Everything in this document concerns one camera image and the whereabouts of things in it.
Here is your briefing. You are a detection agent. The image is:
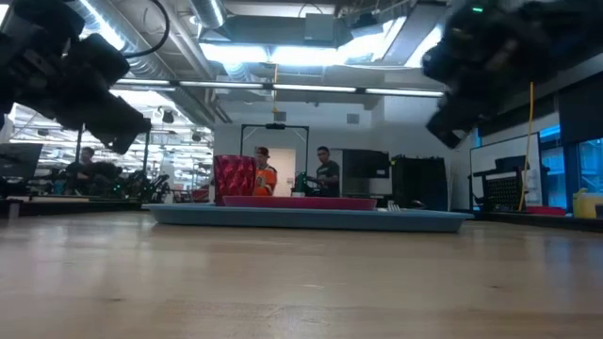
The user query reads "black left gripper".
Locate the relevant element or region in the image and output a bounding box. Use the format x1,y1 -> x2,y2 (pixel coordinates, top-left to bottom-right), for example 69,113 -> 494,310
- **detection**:
41,32 -> 154,155

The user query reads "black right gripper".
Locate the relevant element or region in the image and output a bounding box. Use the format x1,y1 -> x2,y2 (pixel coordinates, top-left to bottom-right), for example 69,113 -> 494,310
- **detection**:
421,0 -> 562,151

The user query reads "red faceted plastic cup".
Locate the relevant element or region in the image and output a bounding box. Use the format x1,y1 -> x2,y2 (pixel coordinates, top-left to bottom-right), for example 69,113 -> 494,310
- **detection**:
212,154 -> 258,207

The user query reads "pink plastic plate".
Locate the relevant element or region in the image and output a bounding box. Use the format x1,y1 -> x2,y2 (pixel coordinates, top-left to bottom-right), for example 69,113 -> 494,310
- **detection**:
221,195 -> 379,212

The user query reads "blue plastic tray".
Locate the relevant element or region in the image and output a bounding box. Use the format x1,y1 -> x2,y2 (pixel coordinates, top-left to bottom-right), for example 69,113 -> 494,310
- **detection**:
141,202 -> 474,234

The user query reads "person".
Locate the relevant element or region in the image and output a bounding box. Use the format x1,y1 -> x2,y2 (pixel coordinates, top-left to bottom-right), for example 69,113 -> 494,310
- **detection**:
253,146 -> 279,198
64,146 -> 120,195
307,145 -> 341,199

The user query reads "black cabinet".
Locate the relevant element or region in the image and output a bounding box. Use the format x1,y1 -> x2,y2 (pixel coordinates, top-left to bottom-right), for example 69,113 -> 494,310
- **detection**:
391,154 -> 449,212

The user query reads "black perforated cart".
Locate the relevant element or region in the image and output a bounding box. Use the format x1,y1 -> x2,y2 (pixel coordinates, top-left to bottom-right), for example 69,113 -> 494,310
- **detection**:
467,154 -> 531,214

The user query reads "black monitor on desk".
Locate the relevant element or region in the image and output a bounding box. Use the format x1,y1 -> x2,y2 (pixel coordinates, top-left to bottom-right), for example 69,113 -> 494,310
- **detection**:
340,149 -> 392,181

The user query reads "large black monitor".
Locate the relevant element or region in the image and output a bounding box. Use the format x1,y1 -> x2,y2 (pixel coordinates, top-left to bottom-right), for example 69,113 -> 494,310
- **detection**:
0,142 -> 44,197

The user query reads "red object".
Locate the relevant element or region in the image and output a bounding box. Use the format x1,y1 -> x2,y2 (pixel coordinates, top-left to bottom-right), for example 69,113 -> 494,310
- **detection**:
524,204 -> 567,218

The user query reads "yellow container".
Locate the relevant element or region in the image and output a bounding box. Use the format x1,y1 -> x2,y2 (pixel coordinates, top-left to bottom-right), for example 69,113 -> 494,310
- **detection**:
572,187 -> 603,220

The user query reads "grey ceiling box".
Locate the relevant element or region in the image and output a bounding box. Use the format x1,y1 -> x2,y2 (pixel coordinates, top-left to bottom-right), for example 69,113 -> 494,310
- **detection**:
303,12 -> 336,43

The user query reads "black metal frame rig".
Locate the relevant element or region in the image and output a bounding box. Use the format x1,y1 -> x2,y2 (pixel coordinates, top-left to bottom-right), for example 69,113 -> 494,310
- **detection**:
74,122 -> 153,176
239,122 -> 311,190

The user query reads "whiteboard with black frame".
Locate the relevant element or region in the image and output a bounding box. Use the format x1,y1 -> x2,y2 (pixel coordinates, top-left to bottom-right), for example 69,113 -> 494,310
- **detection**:
469,133 -> 544,208

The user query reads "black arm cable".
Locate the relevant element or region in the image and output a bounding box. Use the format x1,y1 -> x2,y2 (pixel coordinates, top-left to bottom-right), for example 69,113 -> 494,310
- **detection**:
122,0 -> 171,60

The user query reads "black aluminium table frame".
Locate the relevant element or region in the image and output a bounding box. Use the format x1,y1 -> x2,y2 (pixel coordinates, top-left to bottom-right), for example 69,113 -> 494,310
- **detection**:
0,196 -> 603,234

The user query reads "silver round ventilation duct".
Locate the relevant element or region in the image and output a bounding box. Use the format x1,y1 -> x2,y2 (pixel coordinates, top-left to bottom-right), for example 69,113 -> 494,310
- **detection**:
187,0 -> 228,30

